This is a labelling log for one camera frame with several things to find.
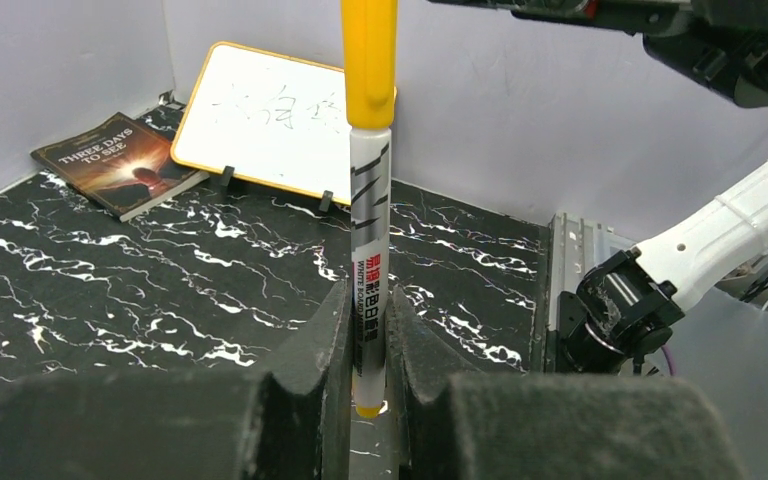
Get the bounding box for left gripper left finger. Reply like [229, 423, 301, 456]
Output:
[0, 281, 352, 479]

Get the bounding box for orange pen cap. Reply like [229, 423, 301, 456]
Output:
[341, 0, 398, 130]

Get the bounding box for white board wooden frame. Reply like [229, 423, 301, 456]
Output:
[171, 42, 396, 208]

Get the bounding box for orange white pen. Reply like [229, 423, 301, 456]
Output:
[349, 128, 391, 418]

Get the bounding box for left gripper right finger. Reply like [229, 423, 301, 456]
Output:
[386, 288, 747, 479]

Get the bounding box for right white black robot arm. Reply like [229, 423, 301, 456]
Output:
[424, 1, 768, 235]

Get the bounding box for aluminium frame rail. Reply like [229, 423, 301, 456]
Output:
[547, 211, 634, 331]

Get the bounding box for brown book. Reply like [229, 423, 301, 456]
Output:
[30, 112, 209, 222]

